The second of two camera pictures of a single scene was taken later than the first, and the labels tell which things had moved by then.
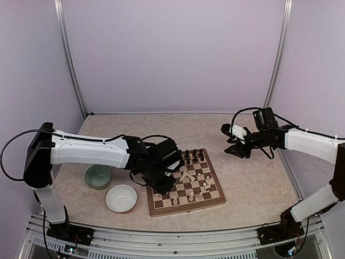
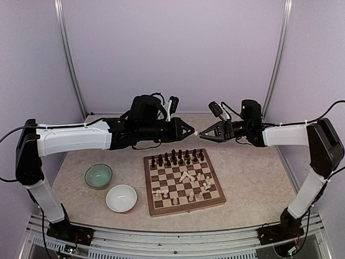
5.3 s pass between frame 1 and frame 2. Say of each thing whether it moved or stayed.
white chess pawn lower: stayed
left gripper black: moved
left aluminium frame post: stayed
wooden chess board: stayed
